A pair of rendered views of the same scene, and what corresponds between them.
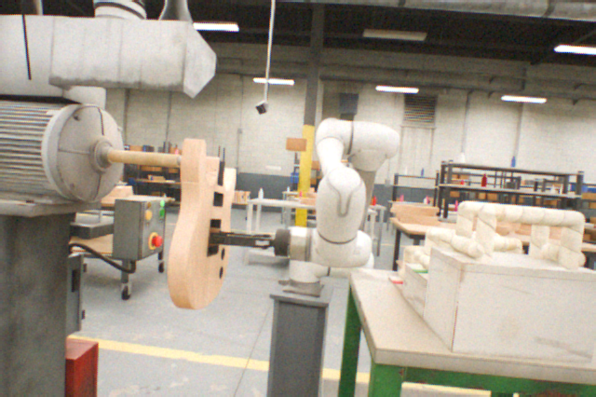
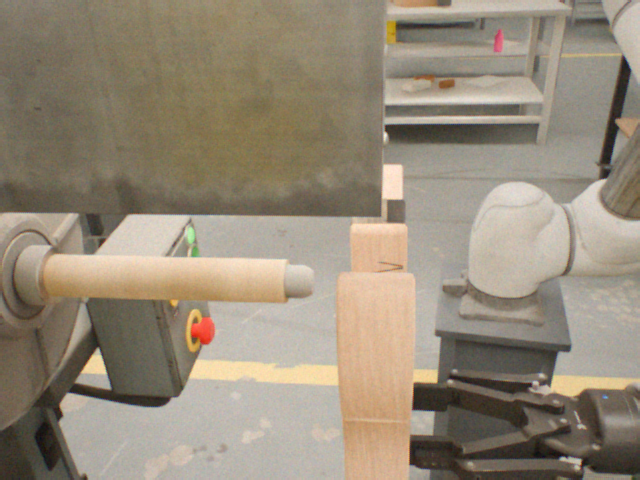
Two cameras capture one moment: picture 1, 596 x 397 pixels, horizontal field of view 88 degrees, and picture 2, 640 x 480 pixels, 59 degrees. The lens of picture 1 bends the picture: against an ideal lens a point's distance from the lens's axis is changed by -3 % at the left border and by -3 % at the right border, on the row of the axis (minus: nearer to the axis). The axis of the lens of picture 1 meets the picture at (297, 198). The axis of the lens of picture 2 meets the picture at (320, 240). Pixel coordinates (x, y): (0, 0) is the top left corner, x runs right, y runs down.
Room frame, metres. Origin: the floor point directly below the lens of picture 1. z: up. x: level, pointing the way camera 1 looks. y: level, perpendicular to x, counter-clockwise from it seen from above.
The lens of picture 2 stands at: (0.47, 0.26, 1.48)
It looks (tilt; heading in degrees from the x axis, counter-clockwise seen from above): 30 degrees down; 4
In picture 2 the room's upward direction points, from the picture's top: 3 degrees counter-clockwise
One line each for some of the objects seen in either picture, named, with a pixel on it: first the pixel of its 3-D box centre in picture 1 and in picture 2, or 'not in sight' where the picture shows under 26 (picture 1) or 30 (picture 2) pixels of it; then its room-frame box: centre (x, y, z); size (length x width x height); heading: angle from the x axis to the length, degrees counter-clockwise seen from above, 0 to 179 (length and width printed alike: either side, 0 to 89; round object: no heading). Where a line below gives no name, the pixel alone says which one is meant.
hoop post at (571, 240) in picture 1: (570, 243); not in sight; (0.59, -0.53, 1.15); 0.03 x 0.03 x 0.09
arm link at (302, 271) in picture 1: (308, 255); (514, 235); (1.53, -0.08, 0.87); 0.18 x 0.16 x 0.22; 90
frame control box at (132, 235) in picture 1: (116, 234); (104, 330); (1.07, 0.61, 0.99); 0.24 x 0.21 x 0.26; 86
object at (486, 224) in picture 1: (484, 237); not in sight; (0.59, -0.36, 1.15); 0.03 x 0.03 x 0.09
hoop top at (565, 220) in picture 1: (531, 215); not in sight; (0.59, -0.44, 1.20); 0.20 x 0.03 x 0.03; 89
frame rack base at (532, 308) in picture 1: (504, 299); not in sight; (0.64, -0.45, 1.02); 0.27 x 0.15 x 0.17; 90
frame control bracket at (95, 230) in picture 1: (105, 227); (77, 341); (1.01, 0.62, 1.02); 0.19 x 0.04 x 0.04; 176
